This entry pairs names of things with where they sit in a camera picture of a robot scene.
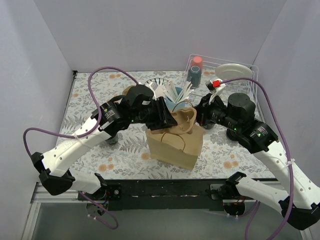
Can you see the blue straw holder cup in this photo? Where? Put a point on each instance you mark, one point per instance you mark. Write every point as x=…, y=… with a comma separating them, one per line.
x=172, y=105

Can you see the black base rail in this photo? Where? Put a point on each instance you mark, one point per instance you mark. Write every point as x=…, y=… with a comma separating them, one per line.
x=160, y=194

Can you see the pink cup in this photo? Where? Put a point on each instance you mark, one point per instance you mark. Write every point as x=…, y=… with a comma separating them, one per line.
x=197, y=61

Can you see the stack of black lids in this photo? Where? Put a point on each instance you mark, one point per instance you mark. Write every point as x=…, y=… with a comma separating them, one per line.
x=231, y=135

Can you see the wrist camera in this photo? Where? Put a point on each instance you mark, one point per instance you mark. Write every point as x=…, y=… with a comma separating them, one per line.
x=154, y=87
x=215, y=87

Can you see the dark paper coffee cup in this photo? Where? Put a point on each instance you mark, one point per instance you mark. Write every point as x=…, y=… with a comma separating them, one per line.
x=209, y=126

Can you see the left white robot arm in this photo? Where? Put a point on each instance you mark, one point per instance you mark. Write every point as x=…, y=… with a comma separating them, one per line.
x=54, y=165

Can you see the brown paper bag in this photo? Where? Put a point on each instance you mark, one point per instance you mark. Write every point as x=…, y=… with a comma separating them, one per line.
x=179, y=150

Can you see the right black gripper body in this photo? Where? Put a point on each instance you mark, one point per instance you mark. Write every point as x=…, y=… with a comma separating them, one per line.
x=202, y=111

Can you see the blue striped plate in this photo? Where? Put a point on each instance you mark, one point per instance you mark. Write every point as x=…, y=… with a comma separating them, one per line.
x=155, y=82

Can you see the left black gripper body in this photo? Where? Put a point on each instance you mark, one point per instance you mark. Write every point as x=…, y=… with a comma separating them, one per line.
x=161, y=113

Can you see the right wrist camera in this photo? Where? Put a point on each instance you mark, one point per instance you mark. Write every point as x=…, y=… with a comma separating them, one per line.
x=215, y=87

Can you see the brown cardboard cup carrier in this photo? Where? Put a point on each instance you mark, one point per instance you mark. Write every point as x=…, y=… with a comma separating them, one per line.
x=185, y=118

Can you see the cream white plate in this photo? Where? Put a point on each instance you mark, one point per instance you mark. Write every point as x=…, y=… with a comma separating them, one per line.
x=233, y=70

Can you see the dark teal cup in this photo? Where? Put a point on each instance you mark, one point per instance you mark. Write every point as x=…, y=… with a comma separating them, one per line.
x=194, y=76

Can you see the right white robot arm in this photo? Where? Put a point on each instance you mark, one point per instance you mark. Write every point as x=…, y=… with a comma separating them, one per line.
x=299, y=195

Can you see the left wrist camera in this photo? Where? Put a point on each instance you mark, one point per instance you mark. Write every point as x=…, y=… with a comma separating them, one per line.
x=154, y=87

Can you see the white wire dish rack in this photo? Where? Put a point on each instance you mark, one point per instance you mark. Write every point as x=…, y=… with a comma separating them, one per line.
x=208, y=73

